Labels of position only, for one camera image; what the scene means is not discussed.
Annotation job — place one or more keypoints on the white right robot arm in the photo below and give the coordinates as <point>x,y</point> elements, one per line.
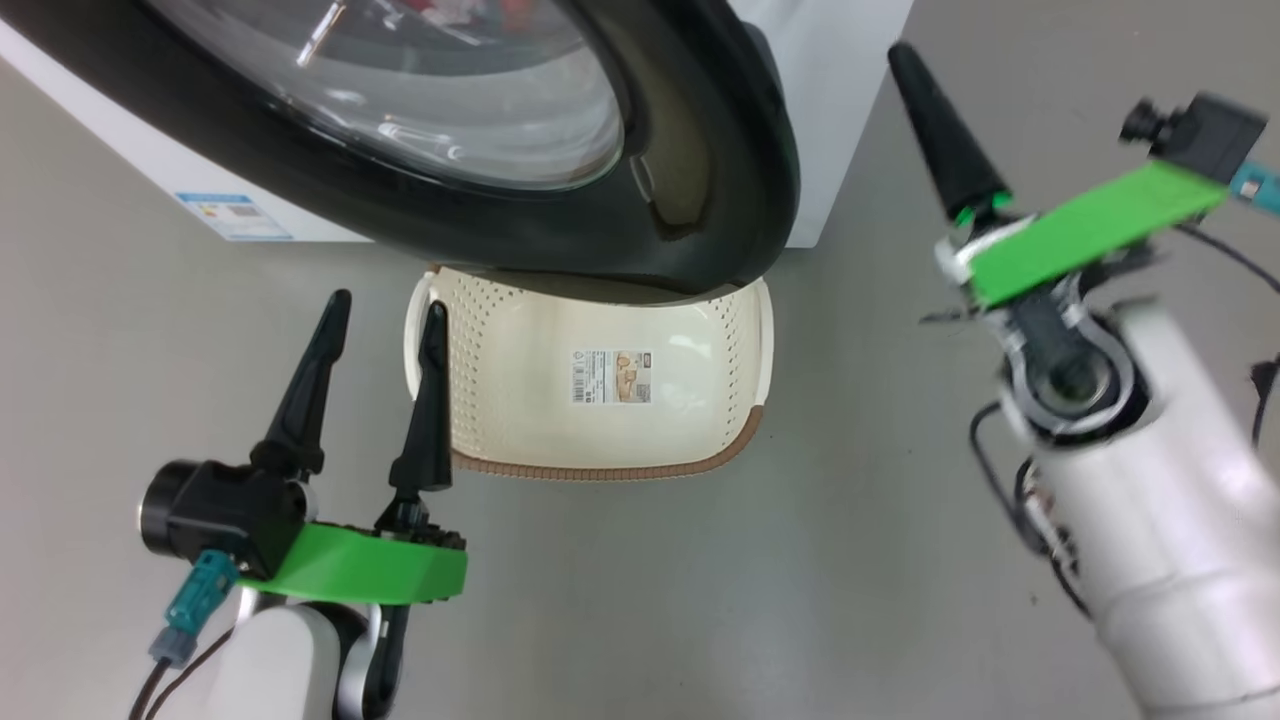
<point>1160,520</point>

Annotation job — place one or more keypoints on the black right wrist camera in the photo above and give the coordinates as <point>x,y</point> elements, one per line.
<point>1205,130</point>

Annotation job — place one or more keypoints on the blue energy label sticker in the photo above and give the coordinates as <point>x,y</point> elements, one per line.
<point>235,216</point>

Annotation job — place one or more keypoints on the product label sticker in basket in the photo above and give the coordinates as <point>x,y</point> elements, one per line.
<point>610,376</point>

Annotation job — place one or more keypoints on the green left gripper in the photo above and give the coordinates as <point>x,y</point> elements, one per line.
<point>370,570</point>

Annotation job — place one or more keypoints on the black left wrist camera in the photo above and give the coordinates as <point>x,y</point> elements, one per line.
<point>225,515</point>

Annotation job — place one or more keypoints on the black-rimmed glass washer door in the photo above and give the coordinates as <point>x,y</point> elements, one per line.
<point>560,225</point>

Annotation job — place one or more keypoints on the cream perforated laundry basket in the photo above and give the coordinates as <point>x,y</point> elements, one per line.
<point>520,400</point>

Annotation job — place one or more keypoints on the white front-load washing machine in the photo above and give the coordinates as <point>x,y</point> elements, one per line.
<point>850,90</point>

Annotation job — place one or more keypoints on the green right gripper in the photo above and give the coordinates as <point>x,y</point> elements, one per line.
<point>1090,225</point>

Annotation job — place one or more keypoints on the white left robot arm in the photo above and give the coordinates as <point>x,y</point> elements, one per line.
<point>280,660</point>

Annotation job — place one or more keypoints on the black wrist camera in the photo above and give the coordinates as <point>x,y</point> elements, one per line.
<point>225,515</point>
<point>1205,130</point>

